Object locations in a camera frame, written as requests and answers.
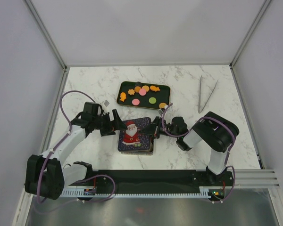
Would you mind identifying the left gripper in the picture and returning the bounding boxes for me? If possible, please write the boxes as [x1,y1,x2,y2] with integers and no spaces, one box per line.
[92,110,127,137]

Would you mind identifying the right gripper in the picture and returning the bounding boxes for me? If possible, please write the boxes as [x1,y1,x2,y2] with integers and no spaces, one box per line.
[138,117,179,139]

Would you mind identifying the gold tin lid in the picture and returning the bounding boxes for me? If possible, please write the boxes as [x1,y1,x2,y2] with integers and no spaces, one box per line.
[118,117,151,143]

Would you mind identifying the metal tongs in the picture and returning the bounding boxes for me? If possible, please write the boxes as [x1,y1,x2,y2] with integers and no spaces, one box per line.
[197,76,219,113]

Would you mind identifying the square gold cookie tin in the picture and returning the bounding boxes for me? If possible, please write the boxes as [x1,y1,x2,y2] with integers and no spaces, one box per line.
[117,136,154,155]

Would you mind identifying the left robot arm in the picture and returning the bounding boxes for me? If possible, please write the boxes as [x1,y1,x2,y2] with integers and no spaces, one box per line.
[25,102,127,200]

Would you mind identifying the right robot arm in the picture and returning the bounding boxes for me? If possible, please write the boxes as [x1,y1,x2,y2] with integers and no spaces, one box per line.
[140,112,240,186]

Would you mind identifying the orange dotted biscuit corner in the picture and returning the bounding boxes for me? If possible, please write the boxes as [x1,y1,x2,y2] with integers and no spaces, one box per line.
[159,103,168,110]

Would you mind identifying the green sandwich cookie lower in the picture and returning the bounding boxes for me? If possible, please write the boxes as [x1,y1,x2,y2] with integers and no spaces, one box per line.
[149,97,157,104]

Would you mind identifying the dark green cookie tray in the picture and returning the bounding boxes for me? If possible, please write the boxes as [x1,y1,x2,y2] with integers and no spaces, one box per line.
[117,81,171,110]

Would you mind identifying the pink sandwich cookie bottom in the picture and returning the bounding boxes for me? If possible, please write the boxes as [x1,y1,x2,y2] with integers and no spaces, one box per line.
[132,99,140,106]

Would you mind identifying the pink sandwich cookie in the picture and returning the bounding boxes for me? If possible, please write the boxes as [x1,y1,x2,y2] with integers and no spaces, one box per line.
[139,89,147,96]
[132,99,140,106]

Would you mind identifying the orange fish cookie left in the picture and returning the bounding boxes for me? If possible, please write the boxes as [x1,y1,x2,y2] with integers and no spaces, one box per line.
[119,92,126,102]

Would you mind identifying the orange fish cookie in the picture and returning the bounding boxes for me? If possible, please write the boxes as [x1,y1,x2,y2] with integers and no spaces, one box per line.
[150,85,160,92]
[119,92,126,102]

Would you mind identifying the pink sandwich cookie top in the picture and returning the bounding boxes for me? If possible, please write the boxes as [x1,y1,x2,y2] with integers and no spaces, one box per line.
[139,89,147,96]

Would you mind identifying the orange fish cookie right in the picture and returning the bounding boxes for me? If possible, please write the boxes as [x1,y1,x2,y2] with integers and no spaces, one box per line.
[150,85,160,92]

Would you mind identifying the beige round biscuit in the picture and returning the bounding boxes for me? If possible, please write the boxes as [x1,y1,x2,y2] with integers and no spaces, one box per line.
[142,86,150,92]

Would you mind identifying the orange flower cookie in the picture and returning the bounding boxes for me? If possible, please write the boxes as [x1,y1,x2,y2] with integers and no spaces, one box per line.
[128,89,135,95]

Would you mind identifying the orange round cookie top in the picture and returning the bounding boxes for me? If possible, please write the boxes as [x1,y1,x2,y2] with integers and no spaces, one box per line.
[134,86,141,93]

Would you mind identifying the black knob on tray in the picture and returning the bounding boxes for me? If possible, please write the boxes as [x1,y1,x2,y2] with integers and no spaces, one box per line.
[135,82,142,87]

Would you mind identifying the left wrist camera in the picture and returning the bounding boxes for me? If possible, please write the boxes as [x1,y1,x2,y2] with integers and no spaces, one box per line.
[100,100,110,112]

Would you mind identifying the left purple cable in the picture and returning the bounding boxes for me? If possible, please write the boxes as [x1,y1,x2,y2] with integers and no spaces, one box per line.
[33,90,116,214]

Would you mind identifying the white cable duct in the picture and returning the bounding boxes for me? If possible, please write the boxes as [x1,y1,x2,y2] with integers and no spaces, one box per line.
[60,186,211,199]

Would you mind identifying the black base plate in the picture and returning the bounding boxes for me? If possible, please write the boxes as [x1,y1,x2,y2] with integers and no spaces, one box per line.
[85,169,233,193]

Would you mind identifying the aluminium rail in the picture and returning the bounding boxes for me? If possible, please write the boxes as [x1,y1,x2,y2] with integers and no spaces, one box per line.
[234,169,280,189]

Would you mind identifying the left aluminium frame post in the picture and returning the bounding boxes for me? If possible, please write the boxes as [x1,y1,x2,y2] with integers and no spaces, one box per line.
[23,0,67,71]

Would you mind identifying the aluminium frame post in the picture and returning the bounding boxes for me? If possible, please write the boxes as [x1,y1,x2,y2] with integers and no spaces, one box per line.
[23,0,67,71]
[229,0,273,70]

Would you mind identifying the right aluminium frame post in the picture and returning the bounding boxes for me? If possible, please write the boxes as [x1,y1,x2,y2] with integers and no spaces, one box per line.
[229,0,273,70]

